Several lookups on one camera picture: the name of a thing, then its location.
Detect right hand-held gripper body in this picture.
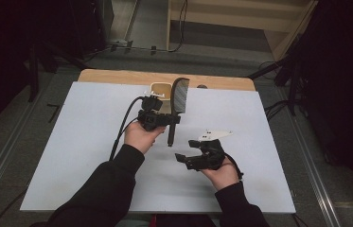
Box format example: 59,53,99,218
184,129,234,172

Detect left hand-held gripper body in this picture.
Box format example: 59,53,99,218
137,90,168,132

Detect black spatula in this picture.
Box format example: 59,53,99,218
167,77,191,148

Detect beige square utensil holder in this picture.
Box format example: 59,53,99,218
150,81,173,115

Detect person's left hand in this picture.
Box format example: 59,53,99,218
123,120,168,155

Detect person's right hand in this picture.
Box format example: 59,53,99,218
200,156,241,192

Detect white table mat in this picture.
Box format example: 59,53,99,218
20,80,296,214

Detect black stand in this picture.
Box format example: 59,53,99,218
248,56,309,117
26,39,83,102

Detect light wooden shelf unit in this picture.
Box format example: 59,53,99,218
166,0,319,61

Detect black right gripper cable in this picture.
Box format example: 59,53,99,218
224,152,244,181

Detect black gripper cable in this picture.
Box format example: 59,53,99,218
224,152,244,181
109,96,145,162

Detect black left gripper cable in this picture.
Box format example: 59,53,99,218
109,96,145,162

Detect black floor cables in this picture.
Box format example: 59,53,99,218
263,99,291,121

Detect black hanging cable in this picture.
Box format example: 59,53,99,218
168,0,188,53

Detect black floor cable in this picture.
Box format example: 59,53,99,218
0,188,28,227

